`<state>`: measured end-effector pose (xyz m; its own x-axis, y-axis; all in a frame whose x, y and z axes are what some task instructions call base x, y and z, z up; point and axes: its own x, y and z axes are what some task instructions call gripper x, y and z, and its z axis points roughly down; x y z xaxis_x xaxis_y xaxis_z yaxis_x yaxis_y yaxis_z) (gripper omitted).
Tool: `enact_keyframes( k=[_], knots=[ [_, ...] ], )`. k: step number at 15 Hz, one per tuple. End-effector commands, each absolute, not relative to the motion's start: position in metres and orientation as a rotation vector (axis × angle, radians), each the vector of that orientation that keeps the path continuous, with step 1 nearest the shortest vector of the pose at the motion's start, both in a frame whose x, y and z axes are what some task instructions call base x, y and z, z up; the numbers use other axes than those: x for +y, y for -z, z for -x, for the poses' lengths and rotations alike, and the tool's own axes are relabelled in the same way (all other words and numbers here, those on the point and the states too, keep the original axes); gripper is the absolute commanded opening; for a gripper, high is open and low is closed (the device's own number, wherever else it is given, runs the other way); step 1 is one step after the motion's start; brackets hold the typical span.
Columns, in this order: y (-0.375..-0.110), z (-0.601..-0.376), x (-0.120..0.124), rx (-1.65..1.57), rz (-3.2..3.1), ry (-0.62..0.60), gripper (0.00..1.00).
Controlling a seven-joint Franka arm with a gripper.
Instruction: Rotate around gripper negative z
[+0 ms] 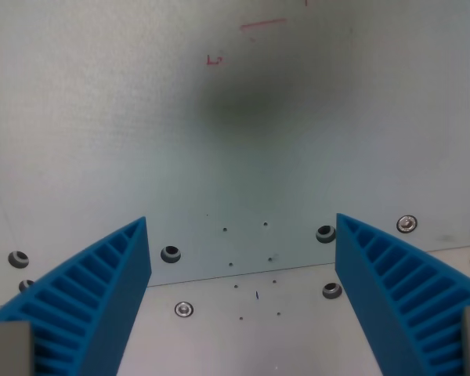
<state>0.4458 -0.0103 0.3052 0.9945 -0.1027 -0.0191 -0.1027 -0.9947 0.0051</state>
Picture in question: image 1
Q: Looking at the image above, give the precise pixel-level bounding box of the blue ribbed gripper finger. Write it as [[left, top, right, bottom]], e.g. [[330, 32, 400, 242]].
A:
[[334, 212, 470, 376], [0, 215, 153, 376]]

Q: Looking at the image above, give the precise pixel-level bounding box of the silver round screw head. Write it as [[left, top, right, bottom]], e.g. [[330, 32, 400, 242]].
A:
[[174, 301, 194, 319], [396, 214, 418, 233]]

